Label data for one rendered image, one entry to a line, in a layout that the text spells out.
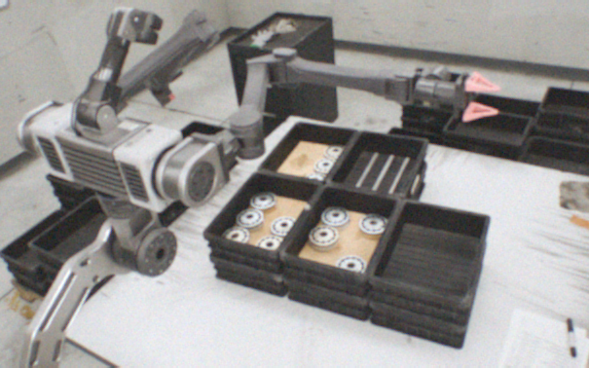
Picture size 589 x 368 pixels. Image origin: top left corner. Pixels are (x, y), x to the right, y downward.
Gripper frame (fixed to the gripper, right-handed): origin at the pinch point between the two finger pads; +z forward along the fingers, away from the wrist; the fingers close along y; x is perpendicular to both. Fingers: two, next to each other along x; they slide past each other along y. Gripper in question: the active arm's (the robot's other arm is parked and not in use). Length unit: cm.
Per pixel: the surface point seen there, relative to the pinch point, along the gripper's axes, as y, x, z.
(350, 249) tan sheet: 62, 6, -40
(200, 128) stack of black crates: 89, -72, -184
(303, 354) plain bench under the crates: 75, 43, -39
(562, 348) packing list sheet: 76, 5, 29
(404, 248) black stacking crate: 63, -2, -24
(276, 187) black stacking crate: 58, -8, -81
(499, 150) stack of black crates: 93, -118, -20
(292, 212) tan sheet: 62, -2, -69
